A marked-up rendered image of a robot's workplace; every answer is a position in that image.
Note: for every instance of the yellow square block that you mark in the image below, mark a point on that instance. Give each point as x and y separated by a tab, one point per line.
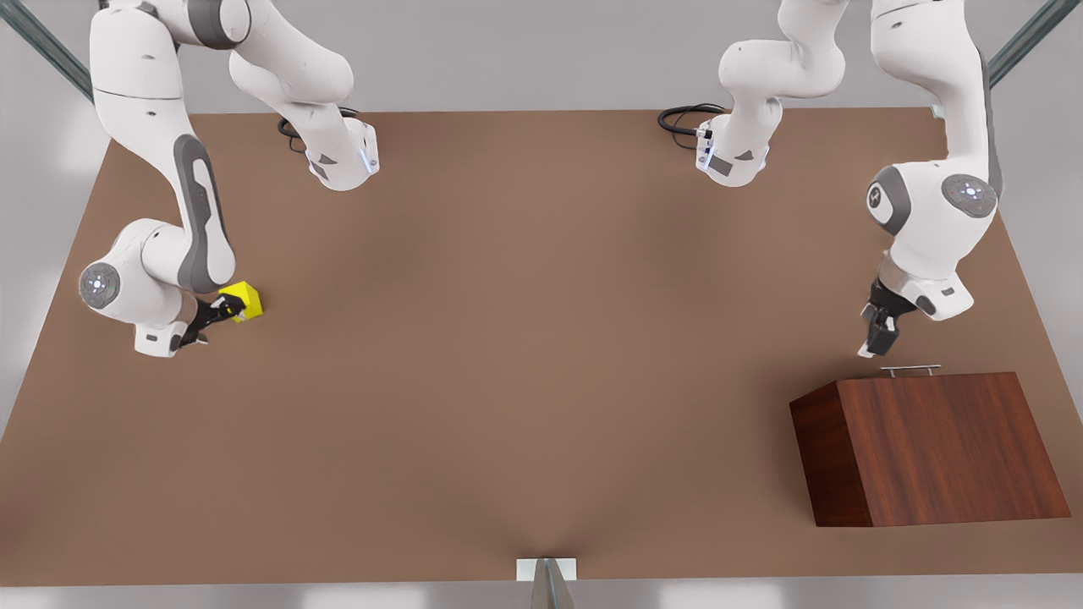
244	300

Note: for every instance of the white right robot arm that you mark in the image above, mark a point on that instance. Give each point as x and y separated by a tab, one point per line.
203	211

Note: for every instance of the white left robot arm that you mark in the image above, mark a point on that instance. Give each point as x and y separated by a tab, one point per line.
931	220

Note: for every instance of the dark wooden drawer cabinet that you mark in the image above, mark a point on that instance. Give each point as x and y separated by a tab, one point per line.
931	448

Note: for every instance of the silver frame post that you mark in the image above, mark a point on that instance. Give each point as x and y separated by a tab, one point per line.
550	584
51	49
1025	41

